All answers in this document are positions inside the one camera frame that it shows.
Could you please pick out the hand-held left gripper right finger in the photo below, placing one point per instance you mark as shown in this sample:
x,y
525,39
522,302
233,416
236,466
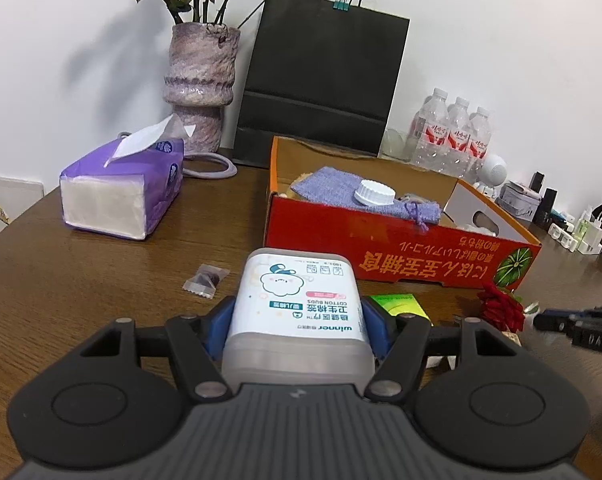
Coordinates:
x,y
378,327

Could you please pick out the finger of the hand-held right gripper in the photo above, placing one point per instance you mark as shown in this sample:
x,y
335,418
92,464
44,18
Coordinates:
x,y
556,321

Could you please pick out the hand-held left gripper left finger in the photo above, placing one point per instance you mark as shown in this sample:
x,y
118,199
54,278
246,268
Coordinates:
x,y
217,327

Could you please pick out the green tissue box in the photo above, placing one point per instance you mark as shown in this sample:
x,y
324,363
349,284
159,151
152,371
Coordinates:
x,y
398,305

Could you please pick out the dark candy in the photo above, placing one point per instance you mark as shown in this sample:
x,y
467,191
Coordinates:
x,y
206,281

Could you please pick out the red fabric rose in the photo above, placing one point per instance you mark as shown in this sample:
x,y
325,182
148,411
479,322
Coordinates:
x,y
501,310

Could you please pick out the white cotton bud box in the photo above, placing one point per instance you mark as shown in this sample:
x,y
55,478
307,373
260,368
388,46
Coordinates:
x,y
296,305

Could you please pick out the red cardboard box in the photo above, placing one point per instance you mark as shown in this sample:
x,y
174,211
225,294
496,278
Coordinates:
x,y
331,240

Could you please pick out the white plastic bottle cap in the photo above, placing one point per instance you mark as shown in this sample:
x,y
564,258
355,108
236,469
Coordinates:
x,y
374,193

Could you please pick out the purple cloth pouch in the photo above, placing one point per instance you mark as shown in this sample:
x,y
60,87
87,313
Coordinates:
x,y
331,185

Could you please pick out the white charger strip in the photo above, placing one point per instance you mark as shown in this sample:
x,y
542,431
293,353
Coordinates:
x,y
581,232

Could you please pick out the tall black tube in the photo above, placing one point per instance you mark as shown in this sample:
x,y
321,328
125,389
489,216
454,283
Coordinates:
x,y
546,207

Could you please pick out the grey tin box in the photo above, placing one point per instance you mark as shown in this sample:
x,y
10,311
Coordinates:
x,y
518,201

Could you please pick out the small black tube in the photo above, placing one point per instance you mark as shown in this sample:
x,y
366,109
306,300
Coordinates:
x,y
537,181

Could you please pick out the white round robot speaker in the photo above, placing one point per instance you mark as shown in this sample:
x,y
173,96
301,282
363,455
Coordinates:
x,y
492,172

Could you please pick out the purple tissue pack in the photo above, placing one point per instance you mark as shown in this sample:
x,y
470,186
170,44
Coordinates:
x,y
111,195

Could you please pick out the clear glass cup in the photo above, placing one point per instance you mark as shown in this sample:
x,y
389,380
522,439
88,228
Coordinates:
x,y
397,146

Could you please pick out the clear water bottle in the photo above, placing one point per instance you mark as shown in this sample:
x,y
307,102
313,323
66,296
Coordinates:
x,y
480,145
431,130
458,140

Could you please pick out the white booklet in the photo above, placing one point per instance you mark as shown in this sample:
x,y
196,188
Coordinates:
x,y
11,205

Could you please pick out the purple ceramic vase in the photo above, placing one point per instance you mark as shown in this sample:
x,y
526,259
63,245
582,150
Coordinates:
x,y
201,70

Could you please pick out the black paper bag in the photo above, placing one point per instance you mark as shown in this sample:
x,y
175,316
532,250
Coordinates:
x,y
321,70

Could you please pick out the green binder clip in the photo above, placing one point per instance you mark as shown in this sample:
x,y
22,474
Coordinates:
x,y
341,2

